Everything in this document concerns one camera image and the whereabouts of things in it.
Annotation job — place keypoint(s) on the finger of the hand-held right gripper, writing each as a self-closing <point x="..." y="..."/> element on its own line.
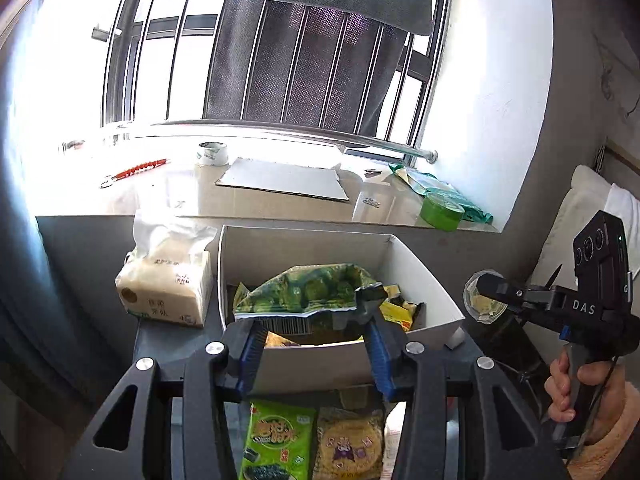
<point x="500" y="290"/>

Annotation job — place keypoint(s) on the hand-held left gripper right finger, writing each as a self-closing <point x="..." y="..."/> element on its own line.
<point x="382" y="365"/>

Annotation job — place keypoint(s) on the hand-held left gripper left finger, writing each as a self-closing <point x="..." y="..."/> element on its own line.
<point x="247" y="360"/>

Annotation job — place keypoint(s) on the clear pudding cup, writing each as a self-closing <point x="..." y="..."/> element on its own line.
<point x="482" y="307"/>

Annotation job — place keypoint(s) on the white cardboard box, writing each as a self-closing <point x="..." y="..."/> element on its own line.
<point x="310" y="360"/>

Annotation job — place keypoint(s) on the green snack packet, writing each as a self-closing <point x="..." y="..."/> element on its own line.
<point x="305" y="290"/>

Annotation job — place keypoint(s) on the person's right forearm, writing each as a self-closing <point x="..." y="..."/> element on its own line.
<point x="615" y="430"/>

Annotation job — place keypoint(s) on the person's right hand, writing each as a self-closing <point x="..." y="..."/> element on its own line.
<point x="562" y="390"/>

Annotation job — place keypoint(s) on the yellow black snack packet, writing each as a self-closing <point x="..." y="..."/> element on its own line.
<point x="400" y="312"/>

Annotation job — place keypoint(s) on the small white block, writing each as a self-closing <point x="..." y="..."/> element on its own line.
<point x="456" y="340"/>

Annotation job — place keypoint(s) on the green seaweed packet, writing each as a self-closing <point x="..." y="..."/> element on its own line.
<point x="277" y="440"/>

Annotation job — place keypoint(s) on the yellow cartoon cake packet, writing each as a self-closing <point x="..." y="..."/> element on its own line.
<point x="347" y="447"/>

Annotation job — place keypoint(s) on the white cushioned chair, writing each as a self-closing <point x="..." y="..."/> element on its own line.
<point x="565" y="220"/>

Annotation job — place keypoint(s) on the green tape roll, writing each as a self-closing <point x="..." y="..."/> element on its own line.
<point x="440" y="212"/>

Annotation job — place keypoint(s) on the blue grey table cloth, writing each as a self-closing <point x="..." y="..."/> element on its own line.
<point x="150" y="332"/>

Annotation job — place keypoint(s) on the white towel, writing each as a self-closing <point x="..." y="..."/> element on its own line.
<point x="620" y="205"/>

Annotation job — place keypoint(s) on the tissue pack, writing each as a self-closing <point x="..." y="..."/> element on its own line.
<point x="165" y="295"/>

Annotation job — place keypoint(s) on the green plastic bag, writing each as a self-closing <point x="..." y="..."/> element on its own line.
<point x="425" y="180"/>

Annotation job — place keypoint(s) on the cardboard sheet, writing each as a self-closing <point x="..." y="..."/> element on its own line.
<point x="285" y="180"/>

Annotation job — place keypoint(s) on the white tape roll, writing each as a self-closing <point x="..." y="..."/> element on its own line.
<point x="212" y="155"/>

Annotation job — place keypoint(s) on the red beaded tool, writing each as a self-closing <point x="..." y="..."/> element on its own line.
<point x="140" y="167"/>

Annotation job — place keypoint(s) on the blue grey curtain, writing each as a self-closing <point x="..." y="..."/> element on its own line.
<point x="30" y="285"/>

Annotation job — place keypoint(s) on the dark mesh cloth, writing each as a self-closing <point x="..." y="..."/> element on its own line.
<point x="300" y="60"/>

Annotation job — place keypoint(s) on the window grille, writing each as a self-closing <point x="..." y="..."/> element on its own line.
<point x="130" y="60"/>

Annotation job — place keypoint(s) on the steel rail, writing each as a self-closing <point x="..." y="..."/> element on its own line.
<point x="300" y="130"/>

